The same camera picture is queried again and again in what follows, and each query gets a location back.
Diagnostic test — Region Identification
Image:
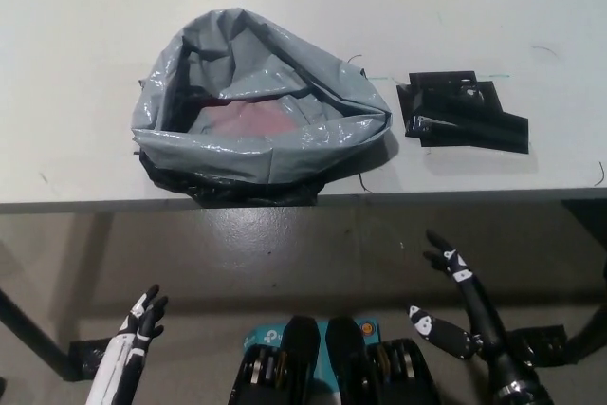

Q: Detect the grey plastic bag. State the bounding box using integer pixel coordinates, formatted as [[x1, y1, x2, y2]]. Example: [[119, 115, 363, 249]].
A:
[[130, 6, 395, 210]]

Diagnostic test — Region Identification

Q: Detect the teal router box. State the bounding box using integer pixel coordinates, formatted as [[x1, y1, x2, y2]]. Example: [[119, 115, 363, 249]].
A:
[[243, 317, 381, 405]]

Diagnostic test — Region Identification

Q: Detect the black table leg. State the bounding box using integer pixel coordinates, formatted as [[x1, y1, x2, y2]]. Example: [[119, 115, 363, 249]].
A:
[[561, 307, 607, 361], [0, 274, 80, 382]]

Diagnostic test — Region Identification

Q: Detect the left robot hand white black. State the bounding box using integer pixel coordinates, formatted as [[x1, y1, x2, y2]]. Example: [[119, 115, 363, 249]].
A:
[[89, 284, 170, 405]]

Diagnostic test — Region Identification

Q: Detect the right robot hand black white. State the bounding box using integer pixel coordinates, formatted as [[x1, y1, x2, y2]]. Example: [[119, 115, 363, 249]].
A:
[[407, 228, 537, 385]]

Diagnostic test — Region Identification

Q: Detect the pink item inside bag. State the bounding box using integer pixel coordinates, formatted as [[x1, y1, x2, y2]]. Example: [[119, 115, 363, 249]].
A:
[[192, 99, 304, 137]]

